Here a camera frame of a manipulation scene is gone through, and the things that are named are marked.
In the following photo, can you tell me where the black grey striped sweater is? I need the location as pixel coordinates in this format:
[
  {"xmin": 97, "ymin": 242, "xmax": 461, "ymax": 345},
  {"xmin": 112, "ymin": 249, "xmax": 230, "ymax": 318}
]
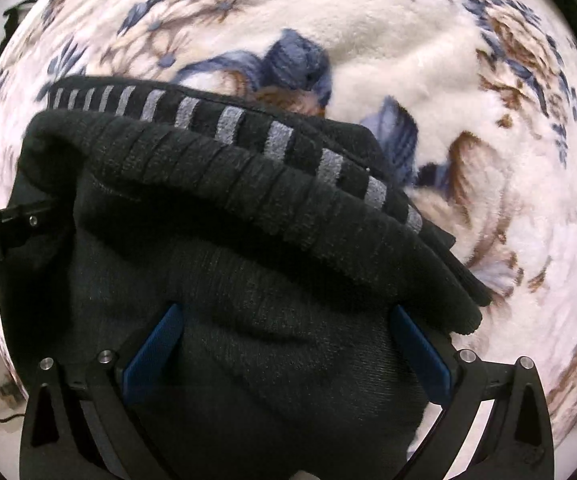
[{"xmin": 0, "ymin": 76, "xmax": 489, "ymax": 479}]

